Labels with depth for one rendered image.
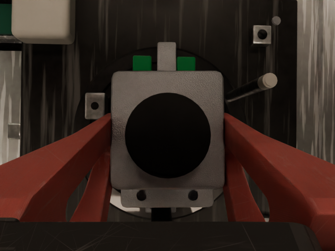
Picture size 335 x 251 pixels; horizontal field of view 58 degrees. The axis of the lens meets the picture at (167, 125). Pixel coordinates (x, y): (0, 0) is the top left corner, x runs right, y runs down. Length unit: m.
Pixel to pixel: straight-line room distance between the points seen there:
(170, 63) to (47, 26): 0.13
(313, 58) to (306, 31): 0.03
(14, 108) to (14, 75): 0.03
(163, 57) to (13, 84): 0.22
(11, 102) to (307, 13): 0.30
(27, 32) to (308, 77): 0.24
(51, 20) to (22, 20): 0.02
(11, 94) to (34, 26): 0.10
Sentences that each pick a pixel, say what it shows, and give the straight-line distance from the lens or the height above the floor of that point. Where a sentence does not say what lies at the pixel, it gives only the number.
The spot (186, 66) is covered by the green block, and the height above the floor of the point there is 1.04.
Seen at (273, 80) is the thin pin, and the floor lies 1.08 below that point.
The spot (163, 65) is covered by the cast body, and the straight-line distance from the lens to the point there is 0.16.
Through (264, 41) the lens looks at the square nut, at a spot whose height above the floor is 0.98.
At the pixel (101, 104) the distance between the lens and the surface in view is 0.23.
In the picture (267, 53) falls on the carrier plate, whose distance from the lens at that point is 0.29.
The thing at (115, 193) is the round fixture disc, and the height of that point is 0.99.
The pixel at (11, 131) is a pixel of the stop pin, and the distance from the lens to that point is 0.29.
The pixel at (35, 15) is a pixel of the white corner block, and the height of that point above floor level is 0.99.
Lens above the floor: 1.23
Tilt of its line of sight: 87 degrees down
